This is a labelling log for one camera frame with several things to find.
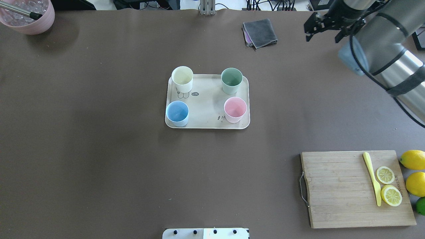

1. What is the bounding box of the black frame box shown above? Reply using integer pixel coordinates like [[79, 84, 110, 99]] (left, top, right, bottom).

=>
[[412, 25, 425, 51]]

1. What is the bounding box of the green lime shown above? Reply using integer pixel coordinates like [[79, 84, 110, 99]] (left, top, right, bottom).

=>
[[415, 197, 425, 216]]

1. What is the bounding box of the pink plastic cup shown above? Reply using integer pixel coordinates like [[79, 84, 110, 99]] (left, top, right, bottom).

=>
[[224, 97, 248, 123]]

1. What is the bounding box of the whole lemon near board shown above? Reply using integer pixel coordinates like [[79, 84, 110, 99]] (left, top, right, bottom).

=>
[[399, 150, 425, 170]]

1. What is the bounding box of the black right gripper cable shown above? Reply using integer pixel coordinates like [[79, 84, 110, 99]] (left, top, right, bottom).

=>
[[349, 33, 425, 128]]

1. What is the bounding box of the upper lemon slice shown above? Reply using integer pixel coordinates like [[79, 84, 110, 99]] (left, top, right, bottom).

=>
[[376, 166, 395, 185]]

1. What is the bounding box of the cream plastic cup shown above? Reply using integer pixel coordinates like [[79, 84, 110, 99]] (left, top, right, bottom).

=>
[[171, 66, 194, 93]]

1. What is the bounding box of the yellow plastic knife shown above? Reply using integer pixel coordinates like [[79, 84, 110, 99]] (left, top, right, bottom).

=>
[[363, 152, 382, 207]]

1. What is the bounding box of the lower lemon slice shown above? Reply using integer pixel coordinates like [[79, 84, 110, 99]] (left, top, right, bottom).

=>
[[381, 185, 402, 207]]

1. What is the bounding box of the cream rabbit tray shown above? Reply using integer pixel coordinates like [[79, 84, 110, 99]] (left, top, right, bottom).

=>
[[166, 74, 250, 129]]

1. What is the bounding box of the grey folded cloth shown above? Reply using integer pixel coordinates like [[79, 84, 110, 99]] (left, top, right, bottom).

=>
[[242, 19, 278, 49]]

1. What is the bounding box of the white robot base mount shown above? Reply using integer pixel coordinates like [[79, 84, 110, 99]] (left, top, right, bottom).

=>
[[162, 227, 250, 239]]

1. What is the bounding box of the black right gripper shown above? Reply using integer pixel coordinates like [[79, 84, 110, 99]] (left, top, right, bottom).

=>
[[304, 0, 366, 43]]

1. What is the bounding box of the purple cloth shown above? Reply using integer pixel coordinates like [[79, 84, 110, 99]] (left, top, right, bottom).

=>
[[242, 27, 253, 47]]

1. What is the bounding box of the green plastic cup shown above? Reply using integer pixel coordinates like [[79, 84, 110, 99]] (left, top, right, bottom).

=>
[[221, 68, 243, 94]]

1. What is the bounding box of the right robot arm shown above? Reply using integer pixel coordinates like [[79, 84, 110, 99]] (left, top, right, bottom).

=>
[[304, 0, 425, 126]]

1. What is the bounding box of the wooden cutting board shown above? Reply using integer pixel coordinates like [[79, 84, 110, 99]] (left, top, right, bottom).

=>
[[301, 151, 416, 229]]

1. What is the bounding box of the pink bowl with ice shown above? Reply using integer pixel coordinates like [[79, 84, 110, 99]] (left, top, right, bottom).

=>
[[0, 0, 55, 35]]

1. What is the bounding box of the aluminium post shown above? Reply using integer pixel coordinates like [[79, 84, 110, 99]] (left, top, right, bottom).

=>
[[199, 0, 216, 15]]

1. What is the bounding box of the blue plastic cup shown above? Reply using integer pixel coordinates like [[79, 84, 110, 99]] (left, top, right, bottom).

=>
[[165, 101, 189, 127]]

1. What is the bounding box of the metal rod black tip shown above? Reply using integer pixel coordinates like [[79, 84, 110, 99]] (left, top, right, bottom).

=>
[[0, 1, 43, 20]]

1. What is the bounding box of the lemon slice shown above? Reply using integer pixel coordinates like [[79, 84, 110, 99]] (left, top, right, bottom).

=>
[[376, 166, 395, 185], [381, 185, 402, 207]]

